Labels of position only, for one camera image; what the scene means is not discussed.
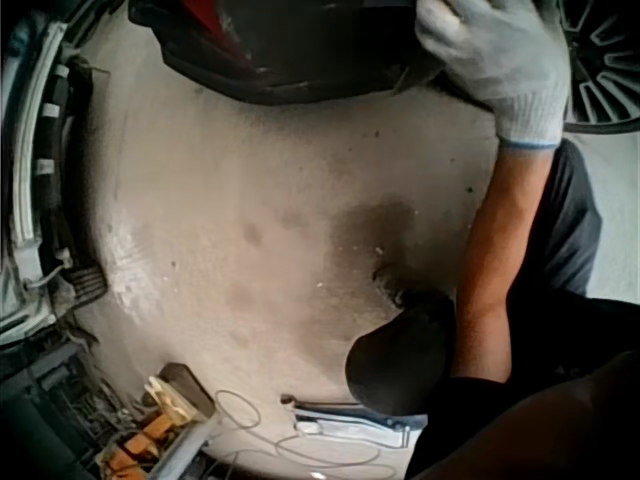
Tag person's left hand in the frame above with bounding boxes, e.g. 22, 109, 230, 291
414, 0, 572, 150

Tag dark car bumper part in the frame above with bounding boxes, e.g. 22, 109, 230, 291
127, 0, 454, 107

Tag car wheel with alloy rim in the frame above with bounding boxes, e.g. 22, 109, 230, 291
558, 0, 640, 135

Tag person's legs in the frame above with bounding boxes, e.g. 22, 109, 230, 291
344, 138, 604, 417

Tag blue and white tool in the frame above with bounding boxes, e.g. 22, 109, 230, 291
279, 393, 427, 450

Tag white car body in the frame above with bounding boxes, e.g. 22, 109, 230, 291
0, 0, 112, 346

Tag grey metal tube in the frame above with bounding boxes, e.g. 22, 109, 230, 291
148, 413, 222, 480

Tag white cable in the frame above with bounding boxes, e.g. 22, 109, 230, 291
213, 389, 401, 474

